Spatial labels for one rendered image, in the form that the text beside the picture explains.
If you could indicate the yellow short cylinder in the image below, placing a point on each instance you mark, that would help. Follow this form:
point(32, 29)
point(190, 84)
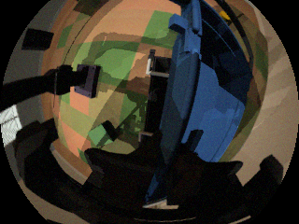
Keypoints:
point(224, 16)

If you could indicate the small green block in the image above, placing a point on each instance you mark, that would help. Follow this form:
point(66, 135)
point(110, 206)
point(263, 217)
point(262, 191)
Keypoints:
point(103, 134)

